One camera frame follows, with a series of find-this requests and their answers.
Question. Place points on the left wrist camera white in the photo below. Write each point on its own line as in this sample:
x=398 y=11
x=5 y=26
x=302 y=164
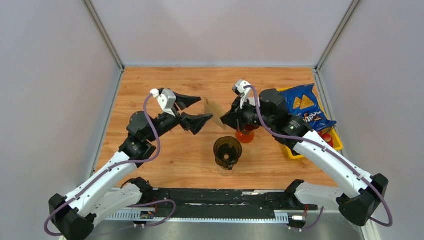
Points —
x=166 y=99

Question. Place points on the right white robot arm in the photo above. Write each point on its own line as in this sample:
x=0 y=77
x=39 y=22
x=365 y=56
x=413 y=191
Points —
x=358 y=193

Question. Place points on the red apples cluster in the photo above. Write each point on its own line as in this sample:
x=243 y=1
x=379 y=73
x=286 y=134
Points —
x=327 y=137

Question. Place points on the brown paper coffee filter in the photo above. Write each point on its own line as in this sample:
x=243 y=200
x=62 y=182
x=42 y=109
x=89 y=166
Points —
x=211 y=107

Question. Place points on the clear glass beaker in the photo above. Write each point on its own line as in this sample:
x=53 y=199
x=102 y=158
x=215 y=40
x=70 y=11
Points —
x=225 y=170

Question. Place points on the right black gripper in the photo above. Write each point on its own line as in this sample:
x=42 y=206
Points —
x=232 y=116

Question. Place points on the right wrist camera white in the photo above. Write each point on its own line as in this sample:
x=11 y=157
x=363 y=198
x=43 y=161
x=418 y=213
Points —
x=242 y=89

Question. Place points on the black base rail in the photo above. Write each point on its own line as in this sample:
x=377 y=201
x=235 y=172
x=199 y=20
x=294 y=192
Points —
x=216 y=204

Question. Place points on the aluminium frame post left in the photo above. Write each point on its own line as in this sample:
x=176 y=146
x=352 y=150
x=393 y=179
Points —
x=94 y=15

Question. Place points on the orange glass carafe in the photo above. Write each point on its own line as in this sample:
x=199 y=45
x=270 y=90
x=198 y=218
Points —
x=245 y=137

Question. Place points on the aluminium frame post right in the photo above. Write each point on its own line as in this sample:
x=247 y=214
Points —
x=352 y=8

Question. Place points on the blue chips bag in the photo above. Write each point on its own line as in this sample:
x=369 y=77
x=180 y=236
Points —
x=302 y=102

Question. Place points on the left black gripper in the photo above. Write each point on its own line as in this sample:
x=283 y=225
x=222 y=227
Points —
x=194 y=123

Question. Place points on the aluminium frame post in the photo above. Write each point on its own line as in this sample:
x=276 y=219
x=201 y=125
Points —
x=352 y=8
x=94 y=15

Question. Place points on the brown plastic coffee dripper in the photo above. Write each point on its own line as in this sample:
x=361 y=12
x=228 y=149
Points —
x=250 y=128

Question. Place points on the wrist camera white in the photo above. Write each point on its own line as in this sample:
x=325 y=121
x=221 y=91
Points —
x=242 y=89
x=166 y=99

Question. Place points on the olive plastic coffee dripper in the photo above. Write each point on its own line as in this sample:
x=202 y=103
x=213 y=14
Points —
x=227 y=151

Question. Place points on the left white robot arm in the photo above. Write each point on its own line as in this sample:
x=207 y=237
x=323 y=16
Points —
x=75 y=215

